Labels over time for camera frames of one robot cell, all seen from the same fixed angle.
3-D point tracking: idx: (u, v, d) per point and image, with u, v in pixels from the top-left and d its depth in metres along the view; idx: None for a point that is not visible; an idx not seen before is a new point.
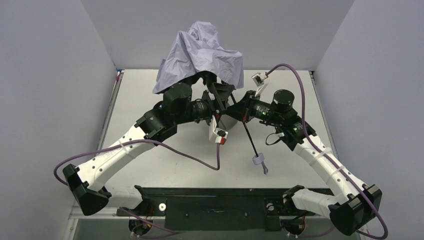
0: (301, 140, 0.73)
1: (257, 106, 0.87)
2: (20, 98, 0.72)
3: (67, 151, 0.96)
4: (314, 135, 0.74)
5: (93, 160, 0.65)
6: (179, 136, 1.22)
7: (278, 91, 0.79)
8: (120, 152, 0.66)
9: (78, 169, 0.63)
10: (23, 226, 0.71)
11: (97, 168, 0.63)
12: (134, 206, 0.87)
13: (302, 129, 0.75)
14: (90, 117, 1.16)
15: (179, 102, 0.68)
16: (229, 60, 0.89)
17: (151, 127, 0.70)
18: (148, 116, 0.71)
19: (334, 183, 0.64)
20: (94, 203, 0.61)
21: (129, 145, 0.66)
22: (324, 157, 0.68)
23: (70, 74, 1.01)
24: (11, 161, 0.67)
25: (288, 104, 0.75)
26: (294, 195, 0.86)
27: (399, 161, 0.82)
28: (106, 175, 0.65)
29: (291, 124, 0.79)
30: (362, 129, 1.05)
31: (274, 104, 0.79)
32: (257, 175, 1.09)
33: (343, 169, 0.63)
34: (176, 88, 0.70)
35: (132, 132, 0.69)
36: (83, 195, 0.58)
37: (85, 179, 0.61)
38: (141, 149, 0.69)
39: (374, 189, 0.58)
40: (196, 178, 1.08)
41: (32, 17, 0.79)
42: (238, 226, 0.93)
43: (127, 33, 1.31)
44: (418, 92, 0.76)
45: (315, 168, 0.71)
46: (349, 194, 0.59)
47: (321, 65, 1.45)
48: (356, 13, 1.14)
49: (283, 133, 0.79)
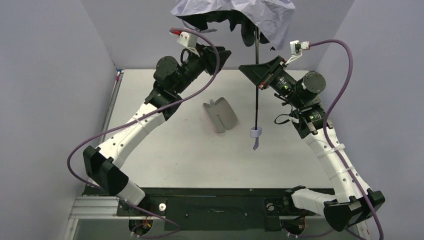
0: (315, 130, 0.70)
1: (280, 79, 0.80)
2: (20, 99, 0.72)
3: (67, 151, 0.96)
4: (330, 128, 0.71)
5: (112, 138, 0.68)
6: (179, 135, 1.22)
7: (308, 73, 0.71)
8: (137, 127, 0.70)
9: (99, 148, 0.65)
10: (22, 226, 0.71)
11: (117, 144, 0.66)
12: (137, 202, 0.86)
13: (319, 119, 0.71)
14: (90, 116, 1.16)
15: (170, 77, 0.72)
16: (277, 10, 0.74)
17: (159, 103, 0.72)
18: (154, 94, 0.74)
19: (338, 181, 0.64)
20: (118, 181, 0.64)
21: (144, 120, 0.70)
22: (336, 154, 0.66)
23: (69, 75, 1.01)
24: (10, 160, 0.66)
25: (317, 92, 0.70)
26: (294, 193, 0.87)
27: (399, 161, 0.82)
28: (126, 151, 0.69)
29: (309, 111, 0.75)
30: (361, 129, 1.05)
31: (300, 88, 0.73)
32: (257, 174, 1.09)
33: (351, 170, 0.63)
34: (161, 64, 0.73)
35: (143, 108, 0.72)
36: (110, 171, 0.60)
37: (109, 155, 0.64)
38: (155, 123, 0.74)
39: (378, 194, 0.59)
40: (196, 177, 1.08)
41: (31, 17, 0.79)
42: (238, 225, 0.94)
43: (127, 33, 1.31)
44: (418, 92, 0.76)
45: (321, 162, 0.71)
46: (352, 196, 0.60)
47: (321, 65, 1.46)
48: (356, 13, 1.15)
49: (297, 118, 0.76)
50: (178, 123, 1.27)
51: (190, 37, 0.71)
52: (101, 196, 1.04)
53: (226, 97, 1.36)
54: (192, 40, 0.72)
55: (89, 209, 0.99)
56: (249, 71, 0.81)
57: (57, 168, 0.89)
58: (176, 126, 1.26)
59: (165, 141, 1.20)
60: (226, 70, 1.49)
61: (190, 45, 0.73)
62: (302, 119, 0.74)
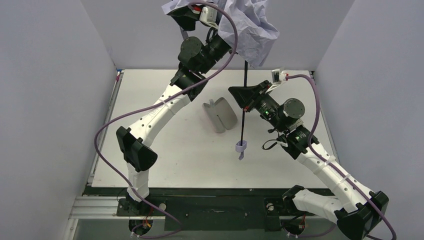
0: (304, 149, 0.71)
1: (262, 103, 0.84)
2: (20, 99, 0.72)
3: (67, 151, 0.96)
4: (317, 144, 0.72)
5: (141, 119, 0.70)
6: (179, 135, 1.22)
7: (287, 101, 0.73)
8: (163, 109, 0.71)
9: (129, 128, 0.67)
10: (23, 226, 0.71)
11: (146, 125, 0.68)
12: (145, 195, 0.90)
13: (305, 138, 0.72)
14: (89, 116, 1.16)
15: (194, 59, 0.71)
16: (261, 41, 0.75)
17: (184, 84, 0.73)
18: (180, 74, 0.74)
19: (341, 192, 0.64)
20: (149, 159, 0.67)
21: (170, 101, 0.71)
22: (330, 167, 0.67)
23: (69, 74, 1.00)
24: (11, 160, 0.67)
25: (299, 117, 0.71)
26: (296, 197, 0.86)
27: (398, 162, 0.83)
28: (154, 131, 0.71)
29: (294, 133, 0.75)
30: (362, 130, 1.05)
31: (281, 114, 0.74)
32: (257, 175, 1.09)
33: (348, 178, 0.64)
34: (186, 46, 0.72)
35: (169, 90, 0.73)
36: (141, 150, 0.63)
37: (139, 136, 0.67)
38: (181, 104, 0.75)
39: (381, 195, 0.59)
40: (197, 177, 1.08)
41: (33, 18, 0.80)
42: (238, 226, 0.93)
43: (127, 32, 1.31)
44: (417, 93, 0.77)
45: (320, 177, 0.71)
46: (358, 203, 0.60)
47: (321, 65, 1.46)
48: (355, 14, 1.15)
49: (286, 142, 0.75)
50: (178, 123, 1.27)
51: (211, 11, 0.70)
52: (101, 196, 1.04)
53: (227, 97, 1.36)
54: (210, 13, 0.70)
55: (89, 209, 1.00)
56: (236, 93, 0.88)
57: (57, 168, 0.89)
58: (176, 126, 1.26)
59: (165, 141, 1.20)
60: (226, 70, 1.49)
61: (209, 20, 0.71)
62: (290, 142, 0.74)
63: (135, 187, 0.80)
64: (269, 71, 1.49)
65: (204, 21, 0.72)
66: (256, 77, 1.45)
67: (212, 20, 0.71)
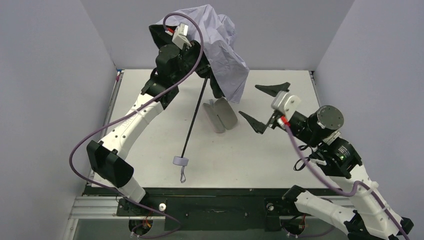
0: (348, 174, 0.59)
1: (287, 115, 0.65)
2: (20, 97, 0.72)
3: (67, 151, 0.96)
4: (359, 165, 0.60)
5: (113, 130, 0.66)
6: (179, 135, 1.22)
7: (320, 110, 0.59)
8: (137, 118, 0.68)
9: (102, 141, 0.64)
10: (22, 225, 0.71)
11: (120, 136, 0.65)
12: (139, 199, 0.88)
13: (348, 157, 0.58)
14: (89, 116, 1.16)
15: (172, 61, 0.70)
16: (230, 59, 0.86)
17: (156, 92, 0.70)
18: (150, 84, 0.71)
19: (374, 220, 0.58)
20: (123, 170, 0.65)
21: (143, 110, 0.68)
22: (372, 195, 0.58)
23: (69, 74, 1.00)
24: (11, 159, 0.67)
25: (337, 128, 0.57)
26: (297, 201, 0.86)
27: (398, 161, 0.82)
28: (129, 142, 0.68)
29: (330, 148, 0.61)
30: (362, 130, 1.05)
31: (315, 128, 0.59)
32: (257, 175, 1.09)
33: (387, 209, 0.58)
34: (164, 51, 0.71)
35: (140, 99, 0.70)
36: (115, 162, 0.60)
37: (113, 147, 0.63)
38: (155, 112, 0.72)
39: (409, 223, 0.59)
40: (196, 177, 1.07)
41: (33, 17, 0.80)
42: (239, 226, 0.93)
43: (127, 32, 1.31)
44: (418, 92, 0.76)
45: (351, 199, 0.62)
46: (391, 235, 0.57)
47: (321, 65, 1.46)
48: (356, 13, 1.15)
49: (324, 161, 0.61)
50: (178, 124, 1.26)
51: (182, 27, 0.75)
52: (100, 196, 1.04)
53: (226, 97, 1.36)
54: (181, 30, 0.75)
55: (89, 209, 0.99)
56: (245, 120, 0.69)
57: (57, 167, 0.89)
58: (176, 126, 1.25)
59: (165, 141, 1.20)
60: None
61: (181, 35, 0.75)
62: (331, 161, 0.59)
63: (126, 195, 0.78)
64: (268, 71, 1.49)
65: (176, 38, 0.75)
66: (256, 77, 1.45)
67: (183, 35, 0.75)
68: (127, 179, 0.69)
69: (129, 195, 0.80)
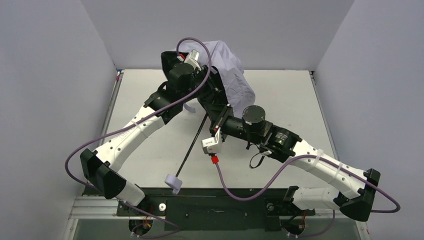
0: (292, 152, 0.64)
1: (229, 120, 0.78)
2: (19, 98, 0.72)
3: (67, 151, 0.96)
4: (300, 141, 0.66)
5: (109, 141, 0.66)
6: (179, 136, 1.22)
7: (244, 111, 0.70)
8: (135, 131, 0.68)
9: (96, 151, 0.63)
10: (22, 226, 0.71)
11: (115, 148, 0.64)
12: (136, 202, 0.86)
13: (287, 141, 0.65)
14: (89, 117, 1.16)
15: (183, 78, 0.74)
16: (242, 86, 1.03)
17: (159, 106, 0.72)
18: (154, 97, 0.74)
19: (339, 183, 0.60)
20: (116, 185, 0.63)
21: (142, 123, 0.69)
22: (322, 161, 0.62)
23: (68, 74, 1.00)
24: (11, 158, 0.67)
25: (263, 120, 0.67)
26: (295, 199, 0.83)
27: (397, 161, 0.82)
28: (123, 155, 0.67)
29: (271, 138, 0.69)
30: (362, 130, 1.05)
31: (246, 126, 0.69)
32: (256, 175, 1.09)
33: (342, 166, 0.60)
34: (180, 66, 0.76)
35: (142, 111, 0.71)
36: (105, 175, 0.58)
37: (106, 159, 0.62)
38: (154, 127, 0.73)
39: (374, 173, 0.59)
40: (196, 178, 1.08)
41: (33, 17, 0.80)
42: (239, 226, 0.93)
43: (126, 32, 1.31)
44: (416, 92, 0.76)
45: (313, 173, 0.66)
46: (359, 189, 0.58)
47: (321, 64, 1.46)
48: (356, 13, 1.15)
49: (268, 149, 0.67)
50: (178, 124, 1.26)
51: (194, 54, 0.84)
52: (101, 196, 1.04)
53: None
54: (193, 56, 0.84)
55: (89, 209, 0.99)
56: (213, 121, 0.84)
57: (57, 168, 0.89)
58: (176, 126, 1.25)
59: (164, 142, 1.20)
60: None
61: (193, 59, 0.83)
62: (274, 148, 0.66)
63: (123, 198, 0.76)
64: (268, 71, 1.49)
65: (187, 60, 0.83)
66: (256, 77, 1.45)
67: (194, 59, 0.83)
68: (118, 193, 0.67)
69: (127, 198, 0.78)
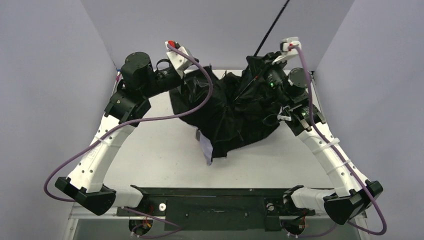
0: (307, 127, 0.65)
1: (269, 74, 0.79)
2: (19, 100, 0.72)
3: (66, 152, 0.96)
4: (323, 123, 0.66)
5: (80, 164, 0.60)
6: (180, 136, 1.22)
7: (294, 69, 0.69)
8: (102, 148, 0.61)
9: (69, 179, 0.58)
10: (21, 227, 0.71)
11: (86, 171, 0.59)
12: (136, 204, 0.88)
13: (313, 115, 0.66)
14: (90, 117, 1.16)
15: (140, 71, 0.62)
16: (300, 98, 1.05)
17: (123, 109, 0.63)
18: (114, 100, 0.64)
19: (336, 176, 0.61)
20: (105, 200, 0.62)
21: (108, 137, 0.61)
22: (332, 149, 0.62)
23: (68, 74, 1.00)
24: (11, 159, 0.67)
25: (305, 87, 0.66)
26: (294, 194, 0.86)
27: (398, 162, 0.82)
28: (99, 174, 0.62)
29: (300, 108, 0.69)
30: (362, 129, 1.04)
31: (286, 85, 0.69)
32: (257, 173, 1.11)
33: (348, 163, 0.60)
34: (131, 59, 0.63)
35: (104, 123, 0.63)
36: (86, 201, 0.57)
37: (80, 186, 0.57)
38: (123, 135, 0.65)
39: (376, 184, 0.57)
40: (195, 177, 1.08)
41: (33, 17, 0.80)
42: (238, 226, 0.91)
43: (126, 32, 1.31)
44: (415, 92, 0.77)
45: (318, 158, 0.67)
46: (352, 189, 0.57)
47: (321, 65, 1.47)
48: (356, 12, 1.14)
49: (289, 116, 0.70)
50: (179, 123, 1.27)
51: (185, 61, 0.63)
52: None
53: None
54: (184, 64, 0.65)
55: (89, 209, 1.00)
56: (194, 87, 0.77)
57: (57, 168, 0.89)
58: (177, 126, 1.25)
59: (165, 141, 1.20)
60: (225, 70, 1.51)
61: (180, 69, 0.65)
62: (295, 117, 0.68)
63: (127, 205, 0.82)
64: None
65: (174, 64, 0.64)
66: None
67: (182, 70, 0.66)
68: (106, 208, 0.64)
69: (124, 203, 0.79)
